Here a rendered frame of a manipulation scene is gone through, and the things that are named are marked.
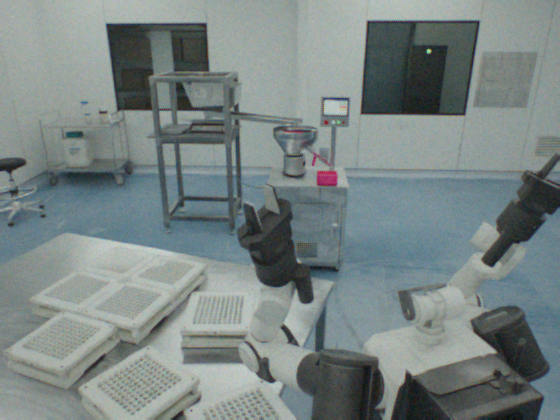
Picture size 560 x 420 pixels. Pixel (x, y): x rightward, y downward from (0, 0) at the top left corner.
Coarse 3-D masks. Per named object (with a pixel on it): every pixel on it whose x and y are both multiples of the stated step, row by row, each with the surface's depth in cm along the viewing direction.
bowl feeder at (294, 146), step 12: (276, 132) 345; (288, 132) 371; (312, 132) 343; (288, 144) 344; (300, 144) 344; (288, 156) 357; (300, 156) 357; (324, 156) 352; (288, 168) 358; (300, 168) 358
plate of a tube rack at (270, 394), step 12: (252, 384) 126; (264, 384) 126; (216, 396) 122; (228, 396) 122; (252, 396) 122; (276, 396) 122; (192, 408) 118; (204, 408) 118; (228, 408) 118; (252, 408) 118; (276, 408) 118
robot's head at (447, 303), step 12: (444, 288) 93; (456, 288) 92; (420, 300) 89; (432, 300) 90; (444, 300) 90; (456, 300) 90; (432, 312) 89; (444, 312) 90; (456, 312) 90; (432, 324) 91; (432, 336) 91
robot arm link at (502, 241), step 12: (480, 228) 110; (492, 228) 110; (504, 228) 105; (516, 228) 104; (480, 240) 110; (492, 240) 108; (504, 240) 103; (516, 240) 105; (492, 252) 106; (504, 252) 105; (492, 264) 107
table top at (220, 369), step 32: (32, 256) 215; (64, 256) 215; (96, 256) 215; (192, 256) 215; (0, 288) 187; (32, 288) 187; (224, 288) 188; (256, 288) 188; (320, 288) 188; (0, 320) 166; (32, 320) 166; (288, 320) 166; (0, 352) 149; (128, 352) 150; (192, 352) 150; (224, 352) 150; (0, 384) 136; (32, 384) 136; (224, 384) 136; (0, 416) 124; (32, 416) 124; (64, 416) 124
